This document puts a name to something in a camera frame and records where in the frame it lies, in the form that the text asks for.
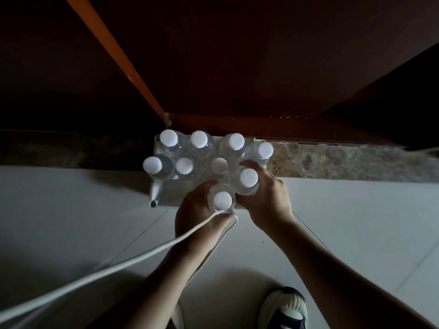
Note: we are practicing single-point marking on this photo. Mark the white plastic tray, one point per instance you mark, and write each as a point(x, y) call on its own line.
point(171, 195)

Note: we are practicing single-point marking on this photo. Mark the person's right forearm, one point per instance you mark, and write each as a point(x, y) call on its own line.
point(329, 277)

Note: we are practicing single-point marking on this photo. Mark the person's left thumb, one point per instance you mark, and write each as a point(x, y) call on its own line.
point(227, 221)

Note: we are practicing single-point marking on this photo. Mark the person's right shoe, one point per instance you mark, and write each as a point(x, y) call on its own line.
point(284, 308)

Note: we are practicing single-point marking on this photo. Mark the white-capped water bottle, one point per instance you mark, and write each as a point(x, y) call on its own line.
point(222, 200)
point(248, 178)

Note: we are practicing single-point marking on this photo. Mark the cluster of clear plastic bottles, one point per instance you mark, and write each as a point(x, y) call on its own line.
point(185, 161)

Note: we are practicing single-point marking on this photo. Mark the brown wooden door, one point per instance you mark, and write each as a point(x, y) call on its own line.
point(247, 58)

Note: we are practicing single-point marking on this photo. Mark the person's right hand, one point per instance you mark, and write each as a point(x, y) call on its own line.
point(271, 202)

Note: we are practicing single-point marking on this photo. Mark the person's left forearm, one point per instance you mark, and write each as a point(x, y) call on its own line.
point(164, 287)

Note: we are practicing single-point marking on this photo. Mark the person's right thumb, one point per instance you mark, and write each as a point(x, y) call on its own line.
point(244, 201)

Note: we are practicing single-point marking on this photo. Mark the person's left hand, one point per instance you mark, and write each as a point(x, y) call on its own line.
point(193, 219)

